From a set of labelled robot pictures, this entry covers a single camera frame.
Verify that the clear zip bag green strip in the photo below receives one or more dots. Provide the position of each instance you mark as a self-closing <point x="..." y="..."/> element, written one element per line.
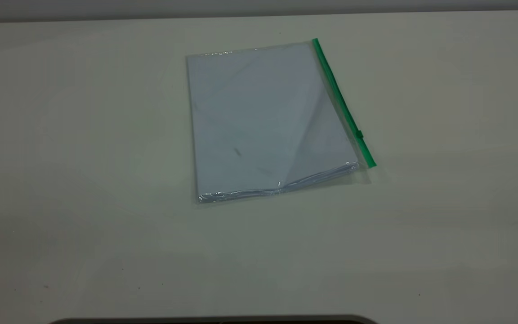
<point x="259" y="126"/>

